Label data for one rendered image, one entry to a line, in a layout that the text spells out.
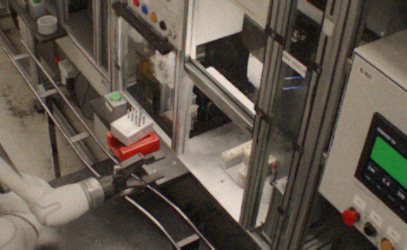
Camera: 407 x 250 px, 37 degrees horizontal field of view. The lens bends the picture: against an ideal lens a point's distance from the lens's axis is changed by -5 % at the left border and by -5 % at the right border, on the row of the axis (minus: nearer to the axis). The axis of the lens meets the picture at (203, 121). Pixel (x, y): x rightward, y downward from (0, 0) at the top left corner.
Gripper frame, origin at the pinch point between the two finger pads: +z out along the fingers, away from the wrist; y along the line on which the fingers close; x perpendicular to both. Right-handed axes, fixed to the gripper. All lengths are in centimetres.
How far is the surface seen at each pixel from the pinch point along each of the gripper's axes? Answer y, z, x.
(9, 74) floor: -113, 19, 220
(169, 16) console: 34.7, 20.4, 26.9
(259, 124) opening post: 23.5, 21.7, -20.1
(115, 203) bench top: -44, 0, 28
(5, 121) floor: -112, -1, 174
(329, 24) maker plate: 68, 21, -38
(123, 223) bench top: -44.5, -2.9, 17.5
